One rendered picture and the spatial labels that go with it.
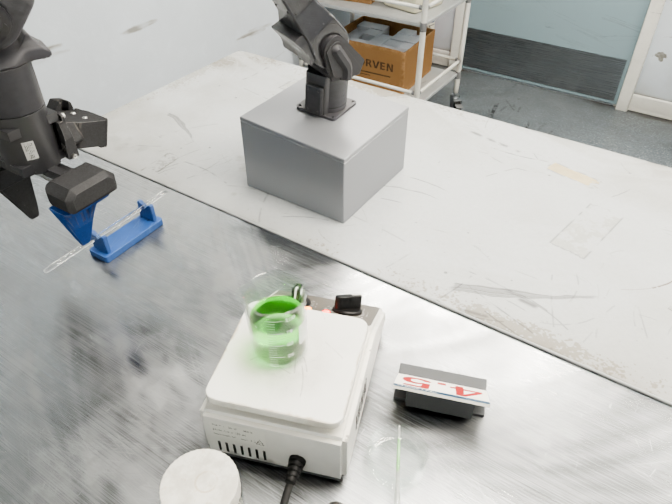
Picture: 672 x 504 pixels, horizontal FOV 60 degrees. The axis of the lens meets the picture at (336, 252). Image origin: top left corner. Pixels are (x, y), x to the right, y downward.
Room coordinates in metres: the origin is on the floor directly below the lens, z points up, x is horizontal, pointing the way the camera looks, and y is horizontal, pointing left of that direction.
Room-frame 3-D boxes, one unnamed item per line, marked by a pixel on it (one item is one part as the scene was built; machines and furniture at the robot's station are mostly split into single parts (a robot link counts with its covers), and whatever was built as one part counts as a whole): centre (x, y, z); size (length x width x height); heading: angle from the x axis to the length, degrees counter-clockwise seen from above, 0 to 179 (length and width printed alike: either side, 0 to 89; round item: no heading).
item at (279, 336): (0.34, 0.05, 1.02); 0.06 x 0.05 x 0.08; 97
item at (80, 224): (0.51, 0.27, 1.00); 0.06 x 0.04 x 0.07; 148
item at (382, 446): (0.28, -0.06, 0.91); 0.06 x 0.06 x 0.02
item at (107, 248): (0.61, 0.28, 0.92); 0.10 x 0.03 x 0.04; 148
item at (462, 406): (0.36, -0.10, 0.92); 0.09 x 0.06 x 0.04; 76
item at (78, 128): (0.59, 0.30, 1.08); 0.07 x 0.07 x 0.06; 57
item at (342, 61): (0.77, 0.01, 1.10); 0.09 x 0.07 x 0.06; 36
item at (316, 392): (0.34, 0.04, 0.98); 0.12 x 0.12 x 0.01; 76
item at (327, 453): (0.36, 0.03, 0.94); 0.22 x 0.13 x 0.08; 166
